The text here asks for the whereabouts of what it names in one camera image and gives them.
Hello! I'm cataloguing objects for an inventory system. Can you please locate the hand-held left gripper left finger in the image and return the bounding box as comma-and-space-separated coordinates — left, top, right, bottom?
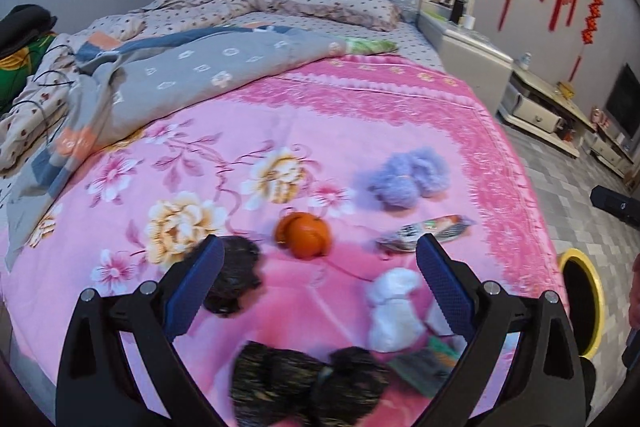
56, 234, 226, 427

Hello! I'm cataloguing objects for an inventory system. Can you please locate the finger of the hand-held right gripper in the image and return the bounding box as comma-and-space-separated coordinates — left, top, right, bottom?
589, 186, 640, 229

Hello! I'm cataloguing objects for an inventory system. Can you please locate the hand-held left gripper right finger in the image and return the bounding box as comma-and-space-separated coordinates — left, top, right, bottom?
415, 233, 598, 427

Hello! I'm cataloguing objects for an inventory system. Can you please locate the black fuzzy cloth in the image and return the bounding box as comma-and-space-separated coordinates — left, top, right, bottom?
202, 236, 263, 315

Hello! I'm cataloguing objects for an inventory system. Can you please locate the white tissue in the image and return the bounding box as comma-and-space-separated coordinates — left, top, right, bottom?
365, 268, 429, 353

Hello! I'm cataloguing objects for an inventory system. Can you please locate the silver snack wrapper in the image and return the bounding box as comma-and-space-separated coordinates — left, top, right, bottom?
375, 214, 476, 254

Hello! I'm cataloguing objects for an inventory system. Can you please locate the green foil wrapper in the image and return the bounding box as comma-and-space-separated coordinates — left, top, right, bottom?
387, 337, 467, 399

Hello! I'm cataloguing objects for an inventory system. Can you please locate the yellow-rimmed black trash bin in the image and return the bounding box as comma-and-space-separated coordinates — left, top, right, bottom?
556, 248, 607, 360

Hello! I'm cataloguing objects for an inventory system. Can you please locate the lilac fluffy cloth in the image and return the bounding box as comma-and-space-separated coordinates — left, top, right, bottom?
367, 146, 451, 210

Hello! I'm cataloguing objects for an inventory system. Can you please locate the orange tangerine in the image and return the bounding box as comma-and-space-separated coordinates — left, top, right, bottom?
274, 210, 332, 259

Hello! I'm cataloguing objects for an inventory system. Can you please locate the dark speckled knit cloth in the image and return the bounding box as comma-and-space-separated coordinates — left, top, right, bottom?
230, 341, 392, 427

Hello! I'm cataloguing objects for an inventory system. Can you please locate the cream side cabinet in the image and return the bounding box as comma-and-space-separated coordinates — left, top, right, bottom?
587, 122, 640, 180

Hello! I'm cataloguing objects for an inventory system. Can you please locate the black television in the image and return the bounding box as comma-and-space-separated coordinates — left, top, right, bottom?
604, 63, 640, 138

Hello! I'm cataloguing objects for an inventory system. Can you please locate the cream TV cabinet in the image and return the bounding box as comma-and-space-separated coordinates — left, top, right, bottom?
499, 66, 596, 158

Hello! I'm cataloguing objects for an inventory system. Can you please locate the white nightstand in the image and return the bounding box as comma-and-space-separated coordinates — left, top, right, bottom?
417, 0, 516, 118

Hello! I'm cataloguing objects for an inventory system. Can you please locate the grey flowered quilt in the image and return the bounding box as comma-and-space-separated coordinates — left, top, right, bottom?
5, 26, 351, 268

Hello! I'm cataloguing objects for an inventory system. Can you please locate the dotted bed sheet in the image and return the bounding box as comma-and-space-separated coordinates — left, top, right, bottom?
235, 9, 446, 72

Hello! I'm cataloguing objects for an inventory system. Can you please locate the green patterned cloth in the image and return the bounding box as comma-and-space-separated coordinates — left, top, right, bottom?
345, 37, 399, 56

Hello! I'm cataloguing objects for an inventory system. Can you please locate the beige polka-dot duvet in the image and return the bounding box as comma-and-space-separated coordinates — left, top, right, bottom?
0, 0, 288, 175

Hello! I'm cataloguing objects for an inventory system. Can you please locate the green printed cloth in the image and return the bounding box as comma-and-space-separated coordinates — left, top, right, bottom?
0, 32, 58, 114

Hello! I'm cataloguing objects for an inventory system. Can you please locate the black cable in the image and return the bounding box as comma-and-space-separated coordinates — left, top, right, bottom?
10, 42, 87, 148

